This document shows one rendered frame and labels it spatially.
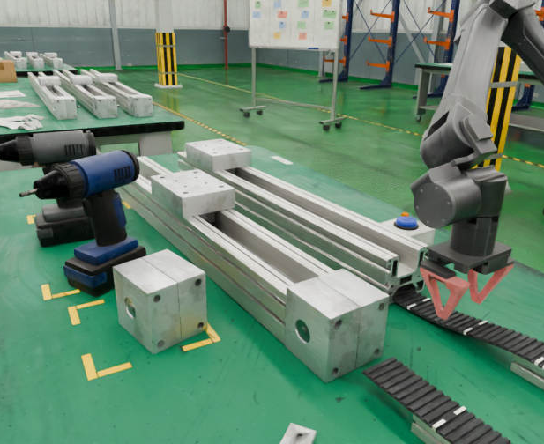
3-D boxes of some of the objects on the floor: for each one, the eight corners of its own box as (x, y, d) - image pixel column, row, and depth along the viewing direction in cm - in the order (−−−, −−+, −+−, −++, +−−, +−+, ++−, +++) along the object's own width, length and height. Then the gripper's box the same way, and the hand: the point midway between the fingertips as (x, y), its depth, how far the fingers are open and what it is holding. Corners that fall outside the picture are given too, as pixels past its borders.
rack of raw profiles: (316, 82, 1179) (322, -18, 1097) (346, 81, 1220) (353, -16, 1138) (413, 99, 911) (429, -32, 829) (447, 96, 952) (465, -28, 870)
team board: (239, 117, 693) (237, -34, 620) (262, 114, 728) (263, -31, 655) (324, 132, 601) (333, -44, 528) (346, 127, 636) (358, -40, 563)
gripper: (471, 227, 58) (451, 335, 64) (527, 208, 64) (505, 307, 70) (425, 210, 63) (412, 311, 69) (482, 195, 70) (465, 288, 75)
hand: (460, 305), depth 69 cm, fingers open, 8 cm apart
